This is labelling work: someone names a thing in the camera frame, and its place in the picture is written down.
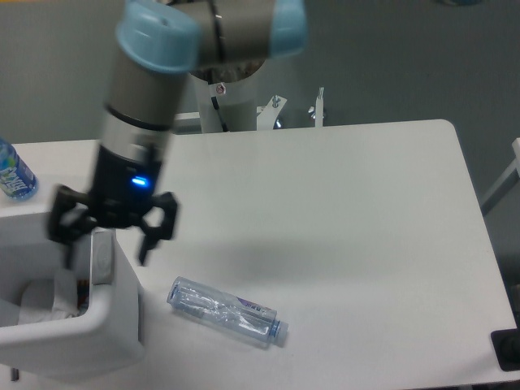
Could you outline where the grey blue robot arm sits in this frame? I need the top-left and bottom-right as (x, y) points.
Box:
(46, 1), (308, 263)

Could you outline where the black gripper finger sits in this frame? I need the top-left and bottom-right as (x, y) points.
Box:
(138, 192), (179, 267)
(46, 184), (98, 269)

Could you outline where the black clamp at table edge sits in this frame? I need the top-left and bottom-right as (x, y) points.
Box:
(491, 328), (519, 372)

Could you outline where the white upright bracket post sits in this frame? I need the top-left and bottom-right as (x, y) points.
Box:
(308, 86), (326, 128)

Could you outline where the white frame leg right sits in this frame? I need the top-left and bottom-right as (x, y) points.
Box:
(480, 138), (519, 216)

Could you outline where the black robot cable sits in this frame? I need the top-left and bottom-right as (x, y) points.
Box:
(209, 95), (229, 133)

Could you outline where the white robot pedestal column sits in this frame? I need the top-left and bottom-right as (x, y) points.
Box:
(174, 64), (277, 134)

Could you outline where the white plastic trash can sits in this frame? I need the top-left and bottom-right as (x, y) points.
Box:
(1, 206), (144, 378)

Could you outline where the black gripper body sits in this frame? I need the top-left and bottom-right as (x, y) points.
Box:
(88, 145), (163, 230)

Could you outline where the blue labelled water bottle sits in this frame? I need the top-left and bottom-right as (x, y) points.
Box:
(1, 139), (38, 201)

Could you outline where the white paper wrapper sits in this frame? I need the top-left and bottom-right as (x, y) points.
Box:
(18, 269), (79, 325)

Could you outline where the clear plastic bottle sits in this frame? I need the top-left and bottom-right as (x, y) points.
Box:
(167, 277), (288, 347)

